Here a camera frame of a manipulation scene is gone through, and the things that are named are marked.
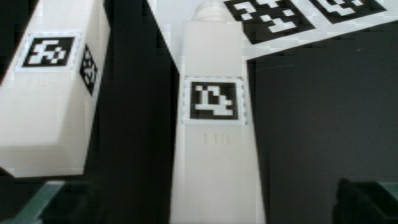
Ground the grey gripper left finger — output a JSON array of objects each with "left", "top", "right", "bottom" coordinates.
[{"left": 0, "top": 179, "right": 90, "bottom": 224}]

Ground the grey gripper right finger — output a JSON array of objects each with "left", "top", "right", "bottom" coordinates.
[{"left": 332, "top": 179, "right": 398, "bottom": 224}]

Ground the white desk leg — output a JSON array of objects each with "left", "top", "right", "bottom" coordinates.
[
  {"left": 0, "top": 0, "right": 110, "bottom": 178},
  {"left": 168, "top": 0, "right": 266, "bottom": 224}
]

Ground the white fiducial marker sheet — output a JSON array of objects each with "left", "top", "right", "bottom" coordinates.
[{"left": 147, "top": 0, "right": 398, "bottom": 67}]

